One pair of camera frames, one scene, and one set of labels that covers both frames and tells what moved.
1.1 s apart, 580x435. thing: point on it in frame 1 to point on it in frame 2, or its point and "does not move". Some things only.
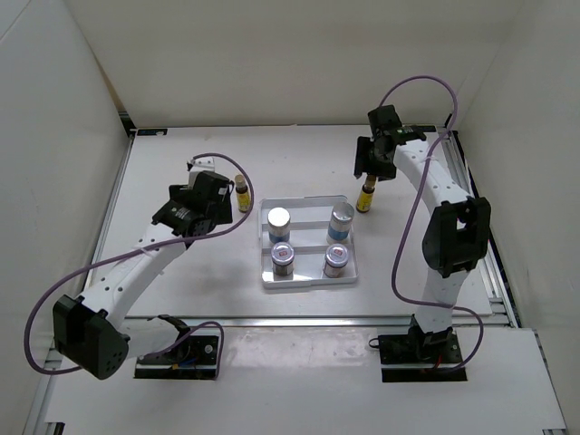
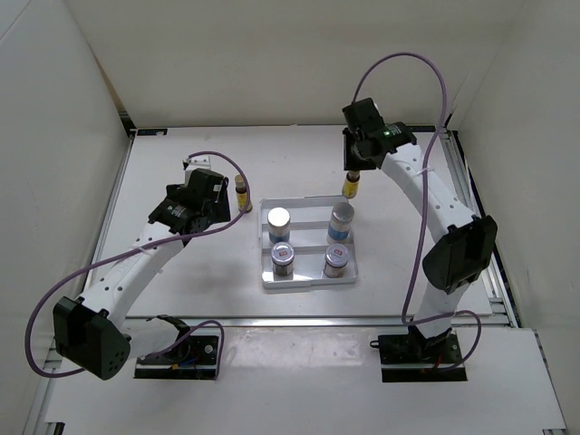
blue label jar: [278, 221] does not move
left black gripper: [223, 210] does not move
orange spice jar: [335, 258] does not move
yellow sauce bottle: [366, 194] to [350, 186]
